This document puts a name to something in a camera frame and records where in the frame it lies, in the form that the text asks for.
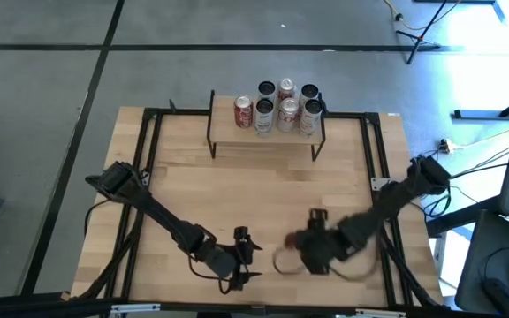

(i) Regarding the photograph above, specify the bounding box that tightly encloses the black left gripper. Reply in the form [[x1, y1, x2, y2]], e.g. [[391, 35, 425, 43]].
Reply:
[[230, 226, 264, 292]]

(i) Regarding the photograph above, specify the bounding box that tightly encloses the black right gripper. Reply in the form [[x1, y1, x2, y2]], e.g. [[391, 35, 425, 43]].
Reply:
[[285, 208, 353, 276]]

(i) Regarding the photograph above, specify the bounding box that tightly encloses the wooden shelf with black legs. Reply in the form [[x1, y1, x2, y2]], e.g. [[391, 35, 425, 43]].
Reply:
[[204, 89, 326, 163]]

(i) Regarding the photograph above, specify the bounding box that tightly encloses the silver mounting plate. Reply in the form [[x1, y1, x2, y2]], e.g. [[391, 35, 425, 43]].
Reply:
[[355, 308, 408, 318], [110, 302, 162, 315]]

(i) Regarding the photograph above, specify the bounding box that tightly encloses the black desk leg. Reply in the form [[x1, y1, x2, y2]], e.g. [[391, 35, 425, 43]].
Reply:
[[425, 195, 503, 239]]

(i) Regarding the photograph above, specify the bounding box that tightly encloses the grey desk surface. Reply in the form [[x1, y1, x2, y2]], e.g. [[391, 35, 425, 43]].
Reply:
[[454, 209, 509, 318]]

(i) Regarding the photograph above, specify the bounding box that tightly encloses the black computer mouse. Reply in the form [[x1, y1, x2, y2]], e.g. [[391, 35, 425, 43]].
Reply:
[[482, 276, 509, 318]]

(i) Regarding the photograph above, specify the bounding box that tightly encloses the black base beam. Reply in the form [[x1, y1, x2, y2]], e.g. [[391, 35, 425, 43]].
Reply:
[[0, 291, 509, 318]]

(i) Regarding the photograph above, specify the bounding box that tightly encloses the black desk foot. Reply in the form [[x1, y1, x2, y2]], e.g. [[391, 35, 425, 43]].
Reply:
[[452, 87, 509, 120]]

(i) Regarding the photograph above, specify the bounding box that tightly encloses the black tripod stand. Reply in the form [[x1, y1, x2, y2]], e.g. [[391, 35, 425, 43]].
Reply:
[[394, 0, 449, 65]]

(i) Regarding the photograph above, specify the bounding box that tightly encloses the black right gripper cable loop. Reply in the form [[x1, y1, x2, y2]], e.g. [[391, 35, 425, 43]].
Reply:
[[272, 245, 313, 276]]

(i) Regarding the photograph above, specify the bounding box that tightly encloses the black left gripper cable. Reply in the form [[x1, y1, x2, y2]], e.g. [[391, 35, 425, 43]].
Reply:
[[186, 254, 233, 295]]

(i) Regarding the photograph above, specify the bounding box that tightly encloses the black right arm cable loop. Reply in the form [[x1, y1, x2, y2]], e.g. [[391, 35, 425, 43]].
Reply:
[[332, 246, 382, 283]]

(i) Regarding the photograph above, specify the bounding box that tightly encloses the black cable bundle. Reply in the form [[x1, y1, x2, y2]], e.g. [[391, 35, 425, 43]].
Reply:
[[377, 223, 442, 308], [77, 202, 146, 307]]

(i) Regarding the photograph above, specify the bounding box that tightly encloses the black aluminium table frame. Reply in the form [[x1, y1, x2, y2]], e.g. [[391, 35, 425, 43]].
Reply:
[[103, 99, 417, 310]]

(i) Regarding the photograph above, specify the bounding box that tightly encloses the black left arm base cable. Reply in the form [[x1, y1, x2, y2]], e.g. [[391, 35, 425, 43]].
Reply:
[[83, 198, 110, 238]]

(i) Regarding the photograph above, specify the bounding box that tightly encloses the thick black floor cable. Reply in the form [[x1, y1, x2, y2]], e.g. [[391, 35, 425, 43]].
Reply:
[[413, 161, 509, 220]]

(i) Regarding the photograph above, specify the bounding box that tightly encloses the pale floor cable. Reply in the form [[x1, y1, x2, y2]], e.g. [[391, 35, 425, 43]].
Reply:
[[451, 137, 509, 180]]

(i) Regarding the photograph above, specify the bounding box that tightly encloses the yellow cable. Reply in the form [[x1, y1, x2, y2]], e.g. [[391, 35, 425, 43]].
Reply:
[[384, 0, 464, 32]]

